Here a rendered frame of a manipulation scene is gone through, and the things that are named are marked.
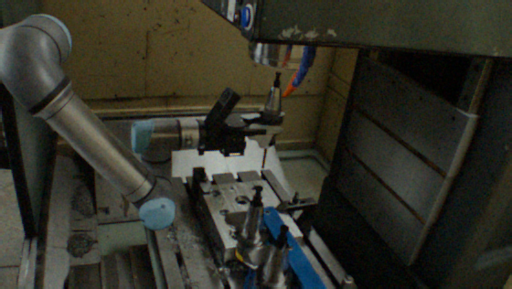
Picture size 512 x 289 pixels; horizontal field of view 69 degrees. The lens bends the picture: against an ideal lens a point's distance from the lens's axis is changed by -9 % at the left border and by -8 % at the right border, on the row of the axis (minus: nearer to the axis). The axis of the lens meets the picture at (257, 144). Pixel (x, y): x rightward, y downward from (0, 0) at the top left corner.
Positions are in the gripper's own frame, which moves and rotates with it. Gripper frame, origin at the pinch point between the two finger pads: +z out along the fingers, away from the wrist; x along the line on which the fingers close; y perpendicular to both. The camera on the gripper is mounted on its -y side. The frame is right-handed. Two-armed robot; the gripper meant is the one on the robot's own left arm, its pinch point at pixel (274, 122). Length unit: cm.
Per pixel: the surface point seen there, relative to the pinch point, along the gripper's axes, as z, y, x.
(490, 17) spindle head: 25, -36, 32
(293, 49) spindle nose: -2.1, -21.2, 7.8
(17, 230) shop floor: -99, 130, -128
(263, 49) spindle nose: -7.6, -20.0, 4.4
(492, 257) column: 68, 35, 33
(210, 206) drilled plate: -12.3, 31.0, -8.2
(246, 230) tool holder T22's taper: -18.2, 5.6, 31.8
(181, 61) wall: -3, 16, -101
